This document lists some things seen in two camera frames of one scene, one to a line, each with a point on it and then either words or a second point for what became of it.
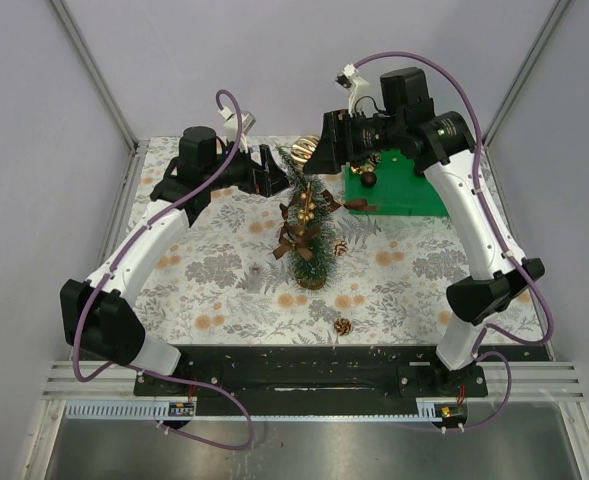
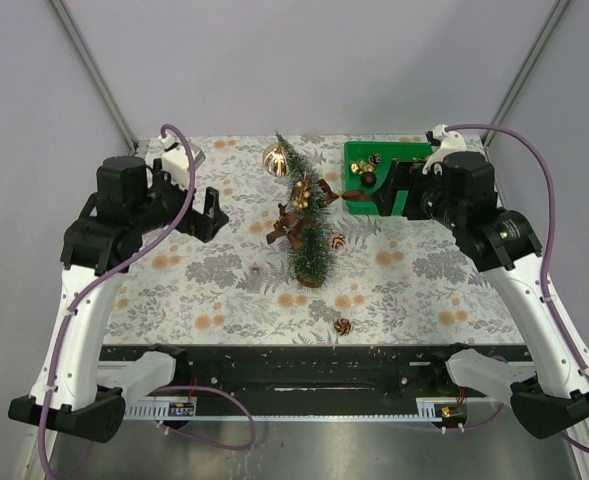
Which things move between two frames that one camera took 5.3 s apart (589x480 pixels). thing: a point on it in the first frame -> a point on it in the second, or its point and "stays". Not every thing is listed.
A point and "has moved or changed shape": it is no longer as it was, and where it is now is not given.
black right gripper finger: (331, 150) -> (398, 179)
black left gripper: (266, 179) -> (209, 222)
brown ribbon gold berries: (302, 221) has moved or changed shape
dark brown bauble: (369, 179) stays
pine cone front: (342, 326) stays
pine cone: (340, 247) has moved or changed shape
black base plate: (311, 371) stays
